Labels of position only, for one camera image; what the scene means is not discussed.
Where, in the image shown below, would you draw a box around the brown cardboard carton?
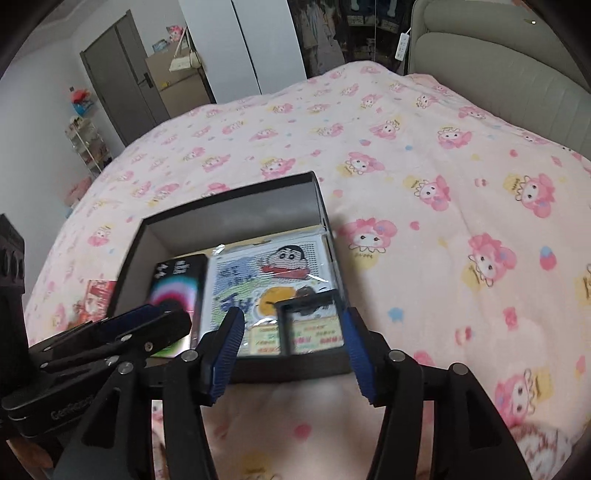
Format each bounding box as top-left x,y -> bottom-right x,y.
144,48 -> 214,119

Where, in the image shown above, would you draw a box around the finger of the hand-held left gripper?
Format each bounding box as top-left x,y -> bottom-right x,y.
28,302 -> 171,366
41,310 -> 193,376

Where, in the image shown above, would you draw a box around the black screen protector box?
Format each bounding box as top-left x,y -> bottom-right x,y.
148,253 -> 209,358

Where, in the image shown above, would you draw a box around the person's patterned pajamas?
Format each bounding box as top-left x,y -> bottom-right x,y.
510,422 -> 579,480

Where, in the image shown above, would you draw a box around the hanging clothes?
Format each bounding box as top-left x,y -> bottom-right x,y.
288,0 -> 416,79

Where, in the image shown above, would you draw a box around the cream handbag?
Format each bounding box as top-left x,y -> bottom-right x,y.
168,28 -> 202,73

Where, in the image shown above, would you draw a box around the pink soft cloth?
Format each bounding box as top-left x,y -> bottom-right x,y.
64,178 -> 93,208

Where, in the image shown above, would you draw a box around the pink printed blanket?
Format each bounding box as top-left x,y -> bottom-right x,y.
23,60 -> 591,480

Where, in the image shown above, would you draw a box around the beige padded headboard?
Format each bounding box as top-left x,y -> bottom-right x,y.
406,0 -> 591,162

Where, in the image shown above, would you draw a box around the cartoon bead art packet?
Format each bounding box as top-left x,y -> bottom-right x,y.
201,231 -> 345,358

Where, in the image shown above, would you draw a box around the black cardboard box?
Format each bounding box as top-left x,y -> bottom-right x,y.
108,171 -> 366,385

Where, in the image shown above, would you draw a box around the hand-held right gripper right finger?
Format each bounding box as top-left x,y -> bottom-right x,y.
341,306 -> 536,480

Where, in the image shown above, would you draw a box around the wire shelf rack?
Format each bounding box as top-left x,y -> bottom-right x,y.
65,115 -> 114,181

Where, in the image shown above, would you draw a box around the white wardrobe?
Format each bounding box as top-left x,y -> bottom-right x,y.
178,0 -> 308,104

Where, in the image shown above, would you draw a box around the red packet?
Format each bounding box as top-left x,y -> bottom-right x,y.
74,279 -> 119,324

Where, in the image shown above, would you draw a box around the person's left forearm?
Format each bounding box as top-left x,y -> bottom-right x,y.
0,427 -> 61,480

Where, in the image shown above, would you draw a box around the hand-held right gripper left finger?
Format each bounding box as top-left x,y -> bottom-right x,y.
52,306 -> 245,480

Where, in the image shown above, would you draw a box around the red and blue plush toy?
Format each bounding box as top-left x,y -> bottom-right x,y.
69,88 -> 96,116

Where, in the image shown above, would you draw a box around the white power strip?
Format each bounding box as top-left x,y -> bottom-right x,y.
394,31 -> 413,61

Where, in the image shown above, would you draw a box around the grey door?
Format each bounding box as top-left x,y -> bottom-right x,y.
79,10 -> 170,147

